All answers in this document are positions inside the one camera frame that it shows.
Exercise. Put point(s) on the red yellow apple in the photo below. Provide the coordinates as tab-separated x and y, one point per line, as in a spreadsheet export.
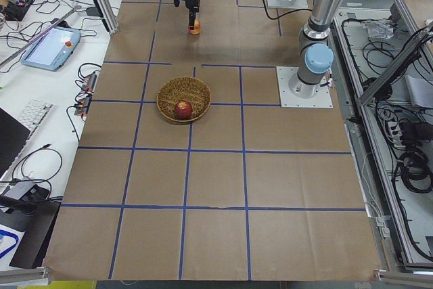
195	29

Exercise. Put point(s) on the woven wicker basket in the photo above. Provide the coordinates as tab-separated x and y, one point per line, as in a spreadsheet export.
183	89

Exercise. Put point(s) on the dark red apple in basket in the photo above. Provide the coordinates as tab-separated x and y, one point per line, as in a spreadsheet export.
183	110

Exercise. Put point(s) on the blue teach pendant tablet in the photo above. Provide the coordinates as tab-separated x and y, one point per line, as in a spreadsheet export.
52	51

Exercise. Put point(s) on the white keyboard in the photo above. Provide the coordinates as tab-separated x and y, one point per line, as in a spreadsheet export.
33	115

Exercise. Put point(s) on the black laptop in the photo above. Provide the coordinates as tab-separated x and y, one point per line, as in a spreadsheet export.
14	136

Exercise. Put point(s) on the black box on desk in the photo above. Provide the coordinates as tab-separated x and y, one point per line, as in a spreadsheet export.
33	246

